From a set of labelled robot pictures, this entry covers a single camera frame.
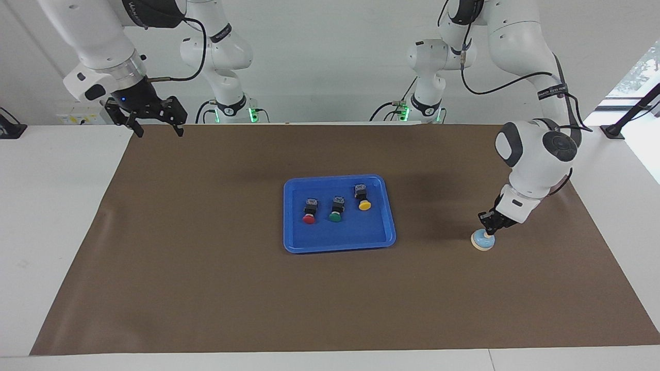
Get light blue call bell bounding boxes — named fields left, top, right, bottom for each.
left=470, top=229, right=496, bottom=252

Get green mushroom push button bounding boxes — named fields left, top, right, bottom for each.
left=328, top=195, right=347, bottom=223

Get red mushroom push button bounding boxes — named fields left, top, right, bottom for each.
left=302, top=197, right=320, bottom=225

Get blue plastic tray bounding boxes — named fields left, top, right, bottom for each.
left=283, top=174, right=397, bottom=254

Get small black table clamp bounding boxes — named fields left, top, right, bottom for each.
left=0, top=107, right=27, bottom=140

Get black angled stand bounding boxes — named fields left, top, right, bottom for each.
left=601, top=82, right=660, bottom=140

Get brown table mat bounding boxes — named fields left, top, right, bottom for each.
left=29, top=124, right=660, bottom=356

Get window with green view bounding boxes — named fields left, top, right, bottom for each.
left=606, top=41, right=660, bottom=98

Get black right base cables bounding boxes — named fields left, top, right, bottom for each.
left=194, top=99, right=271, bottom=124

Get black base cables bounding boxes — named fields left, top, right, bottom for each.
left=369, top=77, right=419, bottom=123
left=194, top=99, right=271, bottom=124

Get white wall socket box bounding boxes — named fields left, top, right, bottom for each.
left=56, top=101, right=111, bottom=125

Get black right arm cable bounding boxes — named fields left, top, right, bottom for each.
left=144, top=15, right=208, bottom=83

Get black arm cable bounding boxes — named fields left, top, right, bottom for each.
left=437, top=0, right=593, bottom=132
left=144, top=15, right=208, bottom=83

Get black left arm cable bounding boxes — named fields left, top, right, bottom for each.
left=437, top=0, right=593, bottom=132

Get black left base cables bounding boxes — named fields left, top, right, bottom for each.
left=369, top=77, right=419, bottom=123

